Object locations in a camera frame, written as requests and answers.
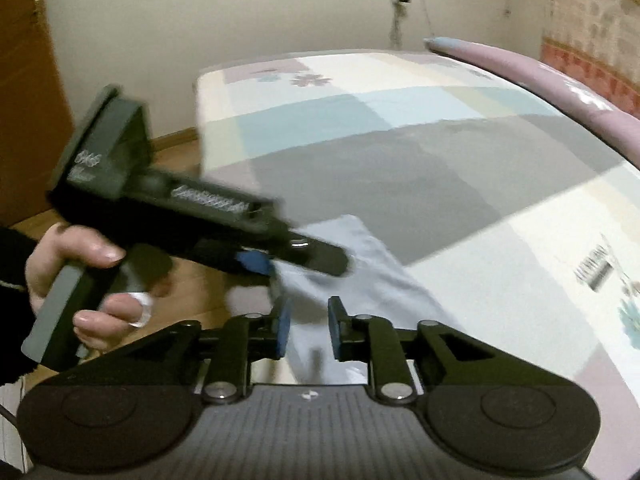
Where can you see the wooden door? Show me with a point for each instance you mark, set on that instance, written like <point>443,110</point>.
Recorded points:
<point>25,85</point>

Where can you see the person's left hand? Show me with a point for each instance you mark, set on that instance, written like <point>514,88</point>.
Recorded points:
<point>75,245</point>

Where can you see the grey printed pajama pants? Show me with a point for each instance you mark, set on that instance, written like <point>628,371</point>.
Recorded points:
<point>360,270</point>

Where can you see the purple floral quilt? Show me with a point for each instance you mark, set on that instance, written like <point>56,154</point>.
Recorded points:
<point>550,80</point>

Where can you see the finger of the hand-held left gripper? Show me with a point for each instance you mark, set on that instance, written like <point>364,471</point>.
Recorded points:
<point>250,264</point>
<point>320,257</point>

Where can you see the bed with patchwork sheet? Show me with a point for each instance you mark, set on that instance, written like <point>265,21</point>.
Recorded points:
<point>400,170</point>

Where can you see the patterned orange beige curtain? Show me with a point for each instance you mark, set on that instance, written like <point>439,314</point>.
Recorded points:
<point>590,25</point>

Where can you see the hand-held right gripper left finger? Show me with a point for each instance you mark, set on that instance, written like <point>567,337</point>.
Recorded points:
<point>285,327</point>

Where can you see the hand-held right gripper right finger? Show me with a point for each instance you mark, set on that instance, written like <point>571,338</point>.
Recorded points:
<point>336,332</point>

